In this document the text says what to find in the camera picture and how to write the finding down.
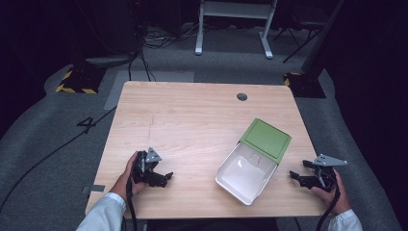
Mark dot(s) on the black tripod stand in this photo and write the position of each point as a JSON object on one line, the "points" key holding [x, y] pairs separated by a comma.
{"points": [[298, 41]]}

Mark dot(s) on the white metal desk frame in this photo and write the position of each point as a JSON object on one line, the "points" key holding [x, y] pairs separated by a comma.
{"points": [[235, 9]]}

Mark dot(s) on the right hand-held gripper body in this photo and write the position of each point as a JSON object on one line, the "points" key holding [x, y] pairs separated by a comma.
{"points": [[324, 179]]}

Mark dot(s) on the grey round stand foot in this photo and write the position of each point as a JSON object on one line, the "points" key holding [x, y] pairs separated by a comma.
{"points": [[109, 60]]}

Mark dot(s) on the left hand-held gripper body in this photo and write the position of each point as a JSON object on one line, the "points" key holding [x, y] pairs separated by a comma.
{"points": [[143, 166]]}

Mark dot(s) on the grey slanted metal pole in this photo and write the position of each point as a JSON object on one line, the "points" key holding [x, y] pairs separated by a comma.
{"points": [[322, 35]]}

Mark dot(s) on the person's right hand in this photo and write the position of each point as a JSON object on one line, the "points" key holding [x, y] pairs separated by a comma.
{"points": [[338, 197]]}

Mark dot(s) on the grey floor tape piece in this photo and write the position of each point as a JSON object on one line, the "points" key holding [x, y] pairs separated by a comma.
{"points": [[95, 188]]}

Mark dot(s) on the black floor tape mark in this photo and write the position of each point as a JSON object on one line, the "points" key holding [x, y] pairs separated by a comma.
{"points": [[86, 123]]}

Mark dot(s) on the white box with green lid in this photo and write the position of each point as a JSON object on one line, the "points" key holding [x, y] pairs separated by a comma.
{"points": [[253, 160]]}

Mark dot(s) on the black yellow striped stand base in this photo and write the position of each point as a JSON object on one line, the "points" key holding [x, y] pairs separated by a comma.
{"points": [[80, 82], [304, 85]]}

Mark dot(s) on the person's left hand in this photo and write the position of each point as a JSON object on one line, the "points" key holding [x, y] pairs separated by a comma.
{"points": [[123, 183]]}

